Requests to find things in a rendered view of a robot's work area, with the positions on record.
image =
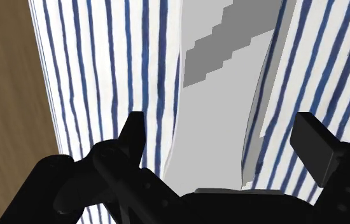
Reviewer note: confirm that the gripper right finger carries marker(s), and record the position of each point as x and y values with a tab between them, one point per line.
342	173

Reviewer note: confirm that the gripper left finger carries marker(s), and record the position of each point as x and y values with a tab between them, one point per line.
113	173

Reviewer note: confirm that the blue white striped sofa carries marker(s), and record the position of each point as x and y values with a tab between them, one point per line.
100	71

